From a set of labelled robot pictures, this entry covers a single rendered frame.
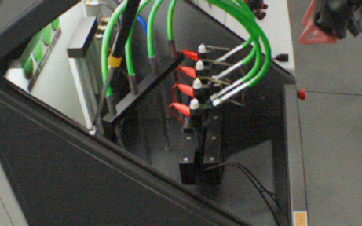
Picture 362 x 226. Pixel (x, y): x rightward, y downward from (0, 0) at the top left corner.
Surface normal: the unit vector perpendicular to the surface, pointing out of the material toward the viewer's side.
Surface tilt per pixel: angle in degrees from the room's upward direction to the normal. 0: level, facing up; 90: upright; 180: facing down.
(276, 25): 0
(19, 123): 90
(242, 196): 0
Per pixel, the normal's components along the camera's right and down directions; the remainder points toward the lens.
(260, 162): -0.11, -0.77
